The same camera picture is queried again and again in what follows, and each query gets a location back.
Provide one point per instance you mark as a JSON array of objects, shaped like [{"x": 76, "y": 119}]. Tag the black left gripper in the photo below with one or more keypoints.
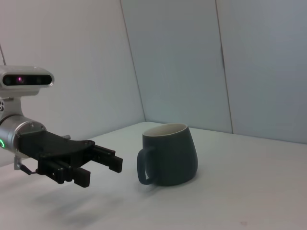
[{"x": 48, "y": 146}]

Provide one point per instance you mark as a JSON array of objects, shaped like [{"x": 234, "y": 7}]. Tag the dark grey ceramic mug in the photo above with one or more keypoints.
[{"x": 172, "y": 158}]

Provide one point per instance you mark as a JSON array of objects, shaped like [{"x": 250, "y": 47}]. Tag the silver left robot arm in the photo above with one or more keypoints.
[{"x": 14, "y": 129}]

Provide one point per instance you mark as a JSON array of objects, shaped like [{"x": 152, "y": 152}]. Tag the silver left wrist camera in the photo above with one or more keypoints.
[{"x": 26, "y": 80}]

